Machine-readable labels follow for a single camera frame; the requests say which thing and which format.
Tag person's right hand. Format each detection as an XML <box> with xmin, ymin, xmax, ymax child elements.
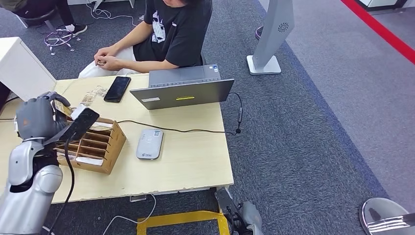
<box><xmin>94</xmin><ymin>46</ymin><xmax>119</xmax><ymax>66</ymax></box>

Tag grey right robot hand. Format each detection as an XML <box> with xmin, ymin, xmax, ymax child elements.
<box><xmin>240</xmin><ymin>201</ymin><xmax>265</xmax><ymax>235</ymax></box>

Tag person's left hand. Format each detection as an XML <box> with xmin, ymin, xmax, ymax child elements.
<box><xmin>98</xmin><ymin>55</ymin><xmax>125</xmax><ymax>72</ymax></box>

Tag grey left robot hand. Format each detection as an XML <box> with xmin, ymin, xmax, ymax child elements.
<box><xmin>15</xmin><ymin>91</ymin><xmax>71</xmax><ymax>141</ymax></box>

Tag room key card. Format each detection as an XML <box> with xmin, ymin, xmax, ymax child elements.
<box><xmin>53</xmin><ymin>98</ymin><xmax>74</xmax><ymax>118</ymax></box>

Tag wooden card holder box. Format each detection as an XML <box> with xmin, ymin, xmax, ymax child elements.
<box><xmin>53</xmin><ymin>117</ymin><xmax>127</xmax><ymax>175</ymax></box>

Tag grey card reader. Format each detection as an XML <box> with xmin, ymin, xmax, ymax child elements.
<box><xmin>136</xmin><ymin>129</ymin><xmax>164</xmax><ymax>161</ymax></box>

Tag clear plastic card packets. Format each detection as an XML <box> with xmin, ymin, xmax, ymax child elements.
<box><xmin>80</xmin><ymin>85</ymin><xmax>108</xmax><ymax>107</ymax></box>

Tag seated person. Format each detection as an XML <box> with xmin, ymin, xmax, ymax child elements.
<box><xmin>0</xmin><ymin>0</ymin><xmax>88</xmax><ymax>36</ymax></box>

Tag white card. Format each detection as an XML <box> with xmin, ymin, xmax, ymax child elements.
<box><xmin>89</xmin><ymin>121</ymin><xmax>113</xmax><ymax>132</ymax></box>
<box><xmin>75</xmin><ymin>156</ymin><xmax>105</xmax><ymax>167</ymax></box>

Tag black smartphone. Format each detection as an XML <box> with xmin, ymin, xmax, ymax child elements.
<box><xmin>103</xmin><ymin>76</ymin><xmax>132</xmax><ymax>103</ymax></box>

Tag white cabinet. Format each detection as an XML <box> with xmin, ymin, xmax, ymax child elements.
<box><xmin>0</xmin><ymin>36</ymin><xmax>57</xmax><ymax>102</ymax></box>

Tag chrome base stool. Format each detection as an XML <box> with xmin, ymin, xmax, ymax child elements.
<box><xmin>14</xmin><ymin>9</ymin><xmax>82</xmax><ymax>56</ymax></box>

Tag yellow floor tape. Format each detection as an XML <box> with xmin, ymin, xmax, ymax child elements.
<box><xmin>137</xmin><ymin>211</ymin><xmax>231</xmax><ymax>235</ymax></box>

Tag grey laptop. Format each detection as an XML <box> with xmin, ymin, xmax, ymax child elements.
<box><xmin>129</xmin><ymin>64</ymin><xmax>235</xmax><ymax>111</ymax></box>

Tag grey kiosk stand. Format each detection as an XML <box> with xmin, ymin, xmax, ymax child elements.
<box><xmin>246</xmin><ymin>0</ymin><xmax>296</xmax><ymax>76</ymax></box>

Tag red floor tape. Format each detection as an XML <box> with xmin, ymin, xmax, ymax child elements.
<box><xmin>340</xmin><ymin>0</ymin><xmax>415</xmax><ymax>66</ymax></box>

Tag white furniture base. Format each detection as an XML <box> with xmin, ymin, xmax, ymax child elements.
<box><xmin>355</xmin><ymin>0</ymin><xmax>415</xmax><ymax>10</ymax></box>

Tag white floor cable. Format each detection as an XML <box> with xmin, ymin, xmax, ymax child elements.
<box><xmin>85</xmin><ymin>2</ymin><xmax>138</xmax><ymax>26</ymax></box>

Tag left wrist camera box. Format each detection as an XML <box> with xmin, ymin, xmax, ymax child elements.
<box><xmin>44</xmin><ymin>103</ymin><xmax>100</xmax><ymax>146</ymax></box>

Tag white desk frame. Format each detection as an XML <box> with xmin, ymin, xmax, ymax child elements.
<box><xmin>67</xmin><ymin>0</ymin><xmax>135</xmax><ymax>10</ymax></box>

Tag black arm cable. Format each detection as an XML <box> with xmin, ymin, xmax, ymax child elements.
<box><xmin>46</xmin><ymin>133</ymin><xmax>78</xmax><ymax>235</ymax></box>

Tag white cable under table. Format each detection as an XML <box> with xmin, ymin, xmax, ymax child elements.
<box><xmin>102</xmin><ymin>193</ymin><xmax>157</xmax><ymax>235</ymax></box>

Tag black cable with adapter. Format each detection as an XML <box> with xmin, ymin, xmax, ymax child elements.
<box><xmin>117</xmin><ymin>92</ymin><xmax>244</xmax><ymax>136</ymax></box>

